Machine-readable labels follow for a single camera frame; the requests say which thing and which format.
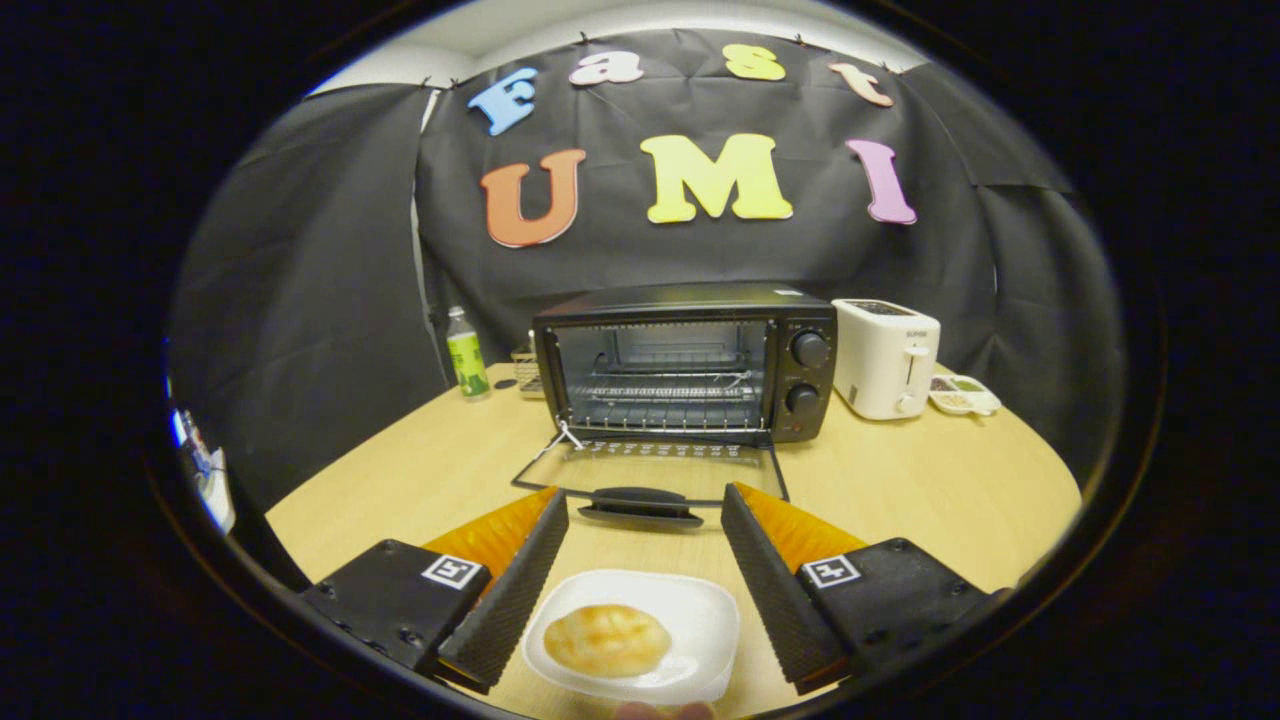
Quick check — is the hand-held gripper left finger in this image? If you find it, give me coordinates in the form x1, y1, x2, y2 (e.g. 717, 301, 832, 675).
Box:
300, 487, 571, 696

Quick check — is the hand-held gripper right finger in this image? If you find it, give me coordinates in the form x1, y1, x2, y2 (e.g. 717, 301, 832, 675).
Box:
720, 482, 1006, 698

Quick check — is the golden bread roll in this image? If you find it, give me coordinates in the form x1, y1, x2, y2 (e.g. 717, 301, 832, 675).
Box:
543, 604, 672, 679

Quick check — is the black toaster oven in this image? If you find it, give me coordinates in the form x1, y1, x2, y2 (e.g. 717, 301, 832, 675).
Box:
510, 282, 839, 529

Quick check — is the white pop-up toaster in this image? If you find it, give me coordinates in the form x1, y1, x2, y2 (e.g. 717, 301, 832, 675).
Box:
831, 298, 942, 421

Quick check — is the white square plate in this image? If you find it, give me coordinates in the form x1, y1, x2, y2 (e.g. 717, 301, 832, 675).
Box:
520, 569, 742, 706

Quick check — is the green label drink bottle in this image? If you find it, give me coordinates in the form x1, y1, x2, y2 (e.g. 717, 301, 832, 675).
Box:
446, 306, 492, 401

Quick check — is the white divided snack tray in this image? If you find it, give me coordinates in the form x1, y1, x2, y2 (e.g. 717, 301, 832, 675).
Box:
928, 374, 1002, 417

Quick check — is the small wire basket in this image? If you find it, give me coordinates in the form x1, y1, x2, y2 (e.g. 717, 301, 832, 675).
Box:
511, 345, 546, 398

